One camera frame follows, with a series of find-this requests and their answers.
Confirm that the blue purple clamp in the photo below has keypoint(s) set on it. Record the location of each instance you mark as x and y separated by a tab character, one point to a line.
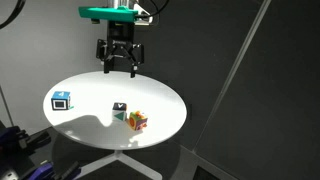
41	170

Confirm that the green camera mount plate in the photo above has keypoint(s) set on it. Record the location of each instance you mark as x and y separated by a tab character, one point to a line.
106	13

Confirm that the black clamp stand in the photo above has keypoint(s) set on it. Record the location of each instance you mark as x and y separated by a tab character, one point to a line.
20	138

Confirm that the thin grey metal pole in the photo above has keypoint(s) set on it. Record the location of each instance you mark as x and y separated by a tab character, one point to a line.
6	103

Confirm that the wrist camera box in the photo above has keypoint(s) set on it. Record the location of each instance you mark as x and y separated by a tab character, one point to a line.
145	19

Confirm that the orange yellow green block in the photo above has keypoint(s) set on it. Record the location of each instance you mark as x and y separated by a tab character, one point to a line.
137	120

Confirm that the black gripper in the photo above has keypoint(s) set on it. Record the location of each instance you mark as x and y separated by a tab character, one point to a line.
120	35

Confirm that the white table base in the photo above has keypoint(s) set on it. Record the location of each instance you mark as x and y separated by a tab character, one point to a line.
116	157

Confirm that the blue white number block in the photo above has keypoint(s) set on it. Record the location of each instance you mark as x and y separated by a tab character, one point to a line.
60	100

